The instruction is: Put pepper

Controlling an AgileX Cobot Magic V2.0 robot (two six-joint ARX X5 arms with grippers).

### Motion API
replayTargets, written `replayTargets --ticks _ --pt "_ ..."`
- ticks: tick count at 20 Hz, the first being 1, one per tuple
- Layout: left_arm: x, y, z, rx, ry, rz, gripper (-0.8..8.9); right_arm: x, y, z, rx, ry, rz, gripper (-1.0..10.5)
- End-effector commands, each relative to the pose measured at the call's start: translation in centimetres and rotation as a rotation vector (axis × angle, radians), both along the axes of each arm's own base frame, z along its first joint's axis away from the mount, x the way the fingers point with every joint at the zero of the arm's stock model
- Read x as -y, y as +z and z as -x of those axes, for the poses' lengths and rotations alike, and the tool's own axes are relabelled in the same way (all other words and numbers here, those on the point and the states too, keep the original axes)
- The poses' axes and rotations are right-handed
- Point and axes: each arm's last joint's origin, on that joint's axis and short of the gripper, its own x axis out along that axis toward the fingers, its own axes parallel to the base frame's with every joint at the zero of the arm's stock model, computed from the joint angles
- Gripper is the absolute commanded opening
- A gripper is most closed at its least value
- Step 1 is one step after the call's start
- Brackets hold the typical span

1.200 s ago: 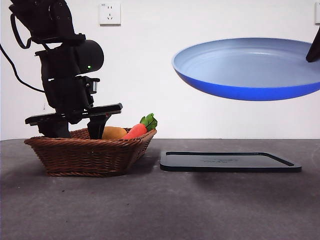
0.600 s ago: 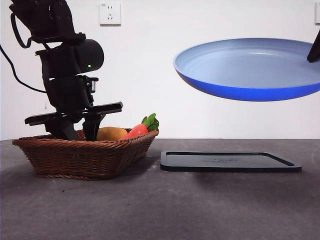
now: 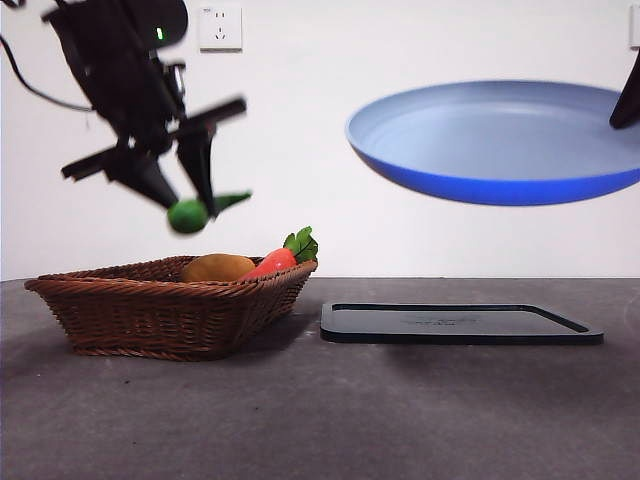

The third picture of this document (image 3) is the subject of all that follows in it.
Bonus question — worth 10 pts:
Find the green pepper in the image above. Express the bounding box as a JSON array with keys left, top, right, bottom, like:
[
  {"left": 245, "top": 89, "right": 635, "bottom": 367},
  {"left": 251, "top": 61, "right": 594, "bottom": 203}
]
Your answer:
[{"left": 166, "top": 190, "right": 253, "bottom": 235}]

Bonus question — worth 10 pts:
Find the blue plate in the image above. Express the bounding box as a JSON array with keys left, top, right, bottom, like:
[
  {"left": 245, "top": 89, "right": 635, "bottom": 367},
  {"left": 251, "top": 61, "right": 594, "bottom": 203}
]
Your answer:
[{"left": 344, "top": 79, "right": 640, "bottom": 207}]

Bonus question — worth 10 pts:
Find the yellow-brown potato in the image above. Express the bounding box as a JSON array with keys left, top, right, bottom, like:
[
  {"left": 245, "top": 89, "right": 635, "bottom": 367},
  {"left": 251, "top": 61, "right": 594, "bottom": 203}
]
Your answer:
[{"left": 180, "top": 253, "right": 256, "bottom": 284}]

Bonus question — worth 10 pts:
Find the orange carrot with green leaves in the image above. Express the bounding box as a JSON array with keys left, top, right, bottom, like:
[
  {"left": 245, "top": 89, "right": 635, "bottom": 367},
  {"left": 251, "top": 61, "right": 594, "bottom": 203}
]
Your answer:
[{"left": 238, "top": 225, "right": 320, "bottom": 282}]

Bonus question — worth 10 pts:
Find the brown woven wicker basket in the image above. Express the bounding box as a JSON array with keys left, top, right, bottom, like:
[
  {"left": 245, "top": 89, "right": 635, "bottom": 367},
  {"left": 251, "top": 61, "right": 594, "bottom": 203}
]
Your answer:
[{"left": 23, "top": 255, "right": 319, "bottom": 362}]

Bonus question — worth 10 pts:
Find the black rectangular tray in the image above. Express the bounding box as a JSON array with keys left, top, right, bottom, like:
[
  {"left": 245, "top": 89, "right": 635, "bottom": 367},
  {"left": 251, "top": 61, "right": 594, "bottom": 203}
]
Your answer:
[{"left": 319, "top": 301, "right": 605, "bottom": 346}]

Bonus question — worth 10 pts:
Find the black cable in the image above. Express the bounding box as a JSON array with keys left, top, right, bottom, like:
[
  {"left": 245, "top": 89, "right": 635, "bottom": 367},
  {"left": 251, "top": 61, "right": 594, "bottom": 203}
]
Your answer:
[{"left": 0, "top": 33, "right": 96, "bottom": 113}]

